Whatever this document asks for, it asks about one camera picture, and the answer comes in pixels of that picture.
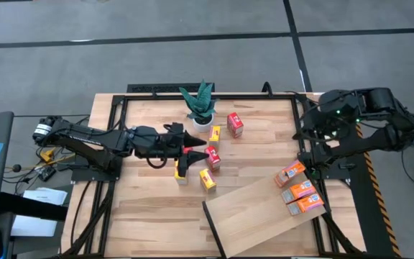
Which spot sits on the black metal table frame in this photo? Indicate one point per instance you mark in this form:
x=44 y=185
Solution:
x=138 y=97

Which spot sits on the black power brick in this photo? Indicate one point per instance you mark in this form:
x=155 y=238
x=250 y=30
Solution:
x=47 y=174

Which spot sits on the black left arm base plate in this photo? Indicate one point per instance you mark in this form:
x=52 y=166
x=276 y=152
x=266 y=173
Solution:
x=79 y=175

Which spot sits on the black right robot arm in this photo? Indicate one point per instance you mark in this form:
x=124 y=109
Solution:
x=383 y=140

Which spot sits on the black ball knob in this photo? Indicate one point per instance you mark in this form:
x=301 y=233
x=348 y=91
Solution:
x=17 y=168

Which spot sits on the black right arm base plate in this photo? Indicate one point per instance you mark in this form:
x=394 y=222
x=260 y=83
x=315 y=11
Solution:
x=340 y=175

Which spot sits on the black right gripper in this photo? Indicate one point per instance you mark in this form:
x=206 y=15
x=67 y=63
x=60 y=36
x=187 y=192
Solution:
x=322 y=122

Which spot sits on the green plant white pot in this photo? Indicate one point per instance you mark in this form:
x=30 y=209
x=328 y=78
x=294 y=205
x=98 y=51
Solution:
x=200 y=102

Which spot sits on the red Froot Loops cereal box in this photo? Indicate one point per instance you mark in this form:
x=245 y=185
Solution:
x=212 y=157
x=187 y=150
x=235 y=124

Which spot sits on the orange Mini-Wheats cereal box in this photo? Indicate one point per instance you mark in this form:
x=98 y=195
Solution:
x=307 y=204
x=291 y=172
x=302 y=190

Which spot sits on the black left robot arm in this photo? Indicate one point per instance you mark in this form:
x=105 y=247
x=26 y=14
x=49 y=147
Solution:
x=85 y=138

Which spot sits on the yellow Corn Pops cereal box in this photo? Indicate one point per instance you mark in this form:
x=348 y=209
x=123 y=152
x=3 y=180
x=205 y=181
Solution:
x=182 y=180
x=207 y=178
x=214 y=135

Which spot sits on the black mat yellow-striped edge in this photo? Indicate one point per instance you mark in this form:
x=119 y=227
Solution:
x=368 y=216

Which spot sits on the white paper sheet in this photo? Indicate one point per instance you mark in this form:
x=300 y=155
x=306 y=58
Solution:
x=34 y=227

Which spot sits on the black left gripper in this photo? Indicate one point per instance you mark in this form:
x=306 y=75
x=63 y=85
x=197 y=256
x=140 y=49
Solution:
x=156 y=142

